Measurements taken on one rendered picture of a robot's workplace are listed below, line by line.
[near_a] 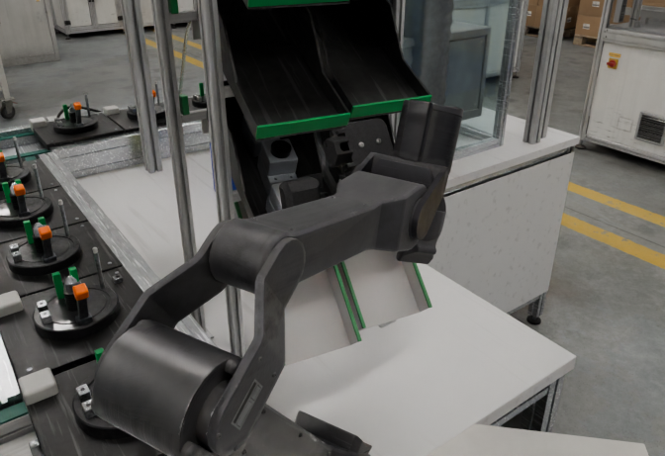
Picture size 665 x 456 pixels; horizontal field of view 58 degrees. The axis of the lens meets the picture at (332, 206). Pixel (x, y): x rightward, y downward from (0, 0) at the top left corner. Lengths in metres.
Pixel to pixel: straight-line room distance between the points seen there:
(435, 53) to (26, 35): 6.77
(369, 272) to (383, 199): 0.58
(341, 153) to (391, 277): 0.49
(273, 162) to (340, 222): 0.47
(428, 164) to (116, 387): 0.33
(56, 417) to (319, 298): 0.41
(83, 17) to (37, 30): 1.67
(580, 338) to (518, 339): 1.54
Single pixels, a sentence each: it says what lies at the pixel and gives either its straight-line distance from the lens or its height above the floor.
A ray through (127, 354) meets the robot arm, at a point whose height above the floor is 1.41.
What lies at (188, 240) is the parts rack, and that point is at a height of 1.08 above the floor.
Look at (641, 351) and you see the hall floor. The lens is 2.81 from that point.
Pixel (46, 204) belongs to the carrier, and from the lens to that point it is 1.57.
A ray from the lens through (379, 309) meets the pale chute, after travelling 1.02.
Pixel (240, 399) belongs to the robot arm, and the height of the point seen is 1.39.
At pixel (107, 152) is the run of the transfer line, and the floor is 0.92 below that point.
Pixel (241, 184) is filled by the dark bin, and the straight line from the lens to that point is 0.87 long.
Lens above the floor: 1.60
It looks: 26 degrees down
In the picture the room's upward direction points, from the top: straight up
